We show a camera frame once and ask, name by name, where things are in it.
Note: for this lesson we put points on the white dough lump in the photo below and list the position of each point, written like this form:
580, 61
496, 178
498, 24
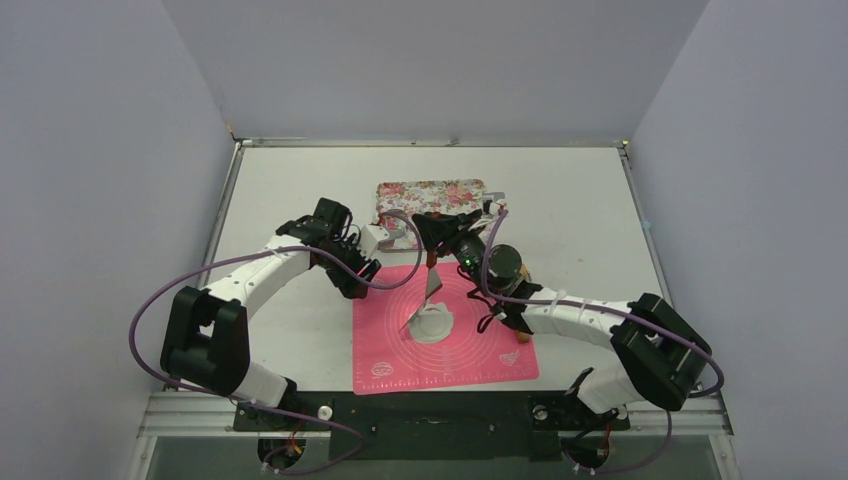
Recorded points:
430, 324

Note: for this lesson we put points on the pink silicone baking mat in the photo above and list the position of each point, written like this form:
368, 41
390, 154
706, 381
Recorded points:
386, 359

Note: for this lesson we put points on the floral rectangular tray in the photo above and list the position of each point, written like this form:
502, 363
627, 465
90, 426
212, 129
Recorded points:
444, 196

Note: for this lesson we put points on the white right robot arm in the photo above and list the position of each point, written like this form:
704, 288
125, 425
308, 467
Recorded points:
660, 357

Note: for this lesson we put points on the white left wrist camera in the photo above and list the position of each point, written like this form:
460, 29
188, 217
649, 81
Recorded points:
370, 238

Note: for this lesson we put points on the round metal dough cutter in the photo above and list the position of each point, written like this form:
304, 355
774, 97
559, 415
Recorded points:
395, 221

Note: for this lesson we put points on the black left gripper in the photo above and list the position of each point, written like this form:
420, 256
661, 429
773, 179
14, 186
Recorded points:
367, 272

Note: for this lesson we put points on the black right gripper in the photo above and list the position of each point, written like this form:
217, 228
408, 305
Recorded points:
448, 232

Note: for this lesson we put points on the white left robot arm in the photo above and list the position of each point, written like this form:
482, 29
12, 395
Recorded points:
207, 336

